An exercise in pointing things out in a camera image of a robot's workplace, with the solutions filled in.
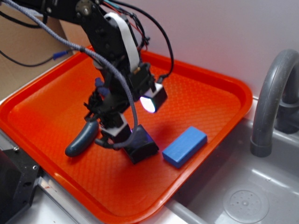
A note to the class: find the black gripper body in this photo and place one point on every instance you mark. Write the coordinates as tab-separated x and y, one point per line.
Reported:
107	100

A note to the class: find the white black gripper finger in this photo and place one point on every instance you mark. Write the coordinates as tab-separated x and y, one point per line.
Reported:
116	136
153	100

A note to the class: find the black box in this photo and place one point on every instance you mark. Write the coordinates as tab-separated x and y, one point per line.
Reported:
141	147

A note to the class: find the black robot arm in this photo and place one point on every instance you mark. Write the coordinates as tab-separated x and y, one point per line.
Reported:
114	48

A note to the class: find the dark grey toy cucumber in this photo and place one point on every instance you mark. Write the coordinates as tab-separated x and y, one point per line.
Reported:
83	140

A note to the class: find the blue rectangular block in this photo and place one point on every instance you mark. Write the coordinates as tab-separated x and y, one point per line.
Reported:
184	147

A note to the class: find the orange plastic tray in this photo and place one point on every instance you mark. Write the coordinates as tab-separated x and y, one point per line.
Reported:
46	115

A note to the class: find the wooden board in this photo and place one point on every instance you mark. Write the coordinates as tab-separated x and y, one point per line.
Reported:
74	33

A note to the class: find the grey plastic sink basin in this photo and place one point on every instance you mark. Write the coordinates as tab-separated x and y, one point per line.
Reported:
233	186

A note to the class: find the grey toy faucet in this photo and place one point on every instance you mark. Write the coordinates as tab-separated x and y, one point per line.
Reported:
278	104

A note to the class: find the black metal mount block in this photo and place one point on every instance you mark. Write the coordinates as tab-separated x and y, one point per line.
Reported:
19	175

